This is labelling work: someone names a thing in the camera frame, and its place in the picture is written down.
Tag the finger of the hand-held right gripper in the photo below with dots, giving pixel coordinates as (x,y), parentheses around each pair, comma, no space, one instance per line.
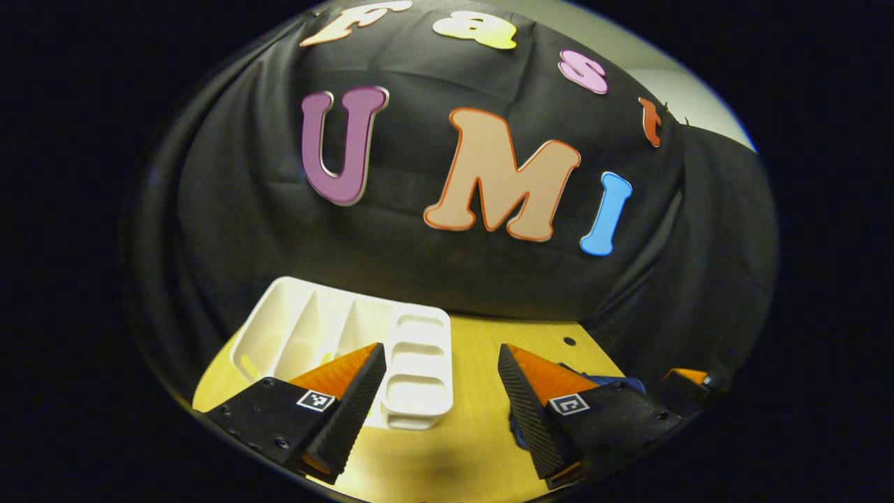
(688,377)

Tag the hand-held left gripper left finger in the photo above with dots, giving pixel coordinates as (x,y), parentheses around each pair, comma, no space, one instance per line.
(349,419)

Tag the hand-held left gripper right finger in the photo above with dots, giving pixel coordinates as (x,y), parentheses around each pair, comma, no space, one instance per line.
(531,419)

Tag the blue schoolbag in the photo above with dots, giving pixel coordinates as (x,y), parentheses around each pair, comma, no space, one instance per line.
(625,384)

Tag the white bookshelf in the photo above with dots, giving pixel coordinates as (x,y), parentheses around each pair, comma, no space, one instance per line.
(415,363)

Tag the black backdrop cloth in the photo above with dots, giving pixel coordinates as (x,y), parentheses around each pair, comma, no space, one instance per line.
(419,272)

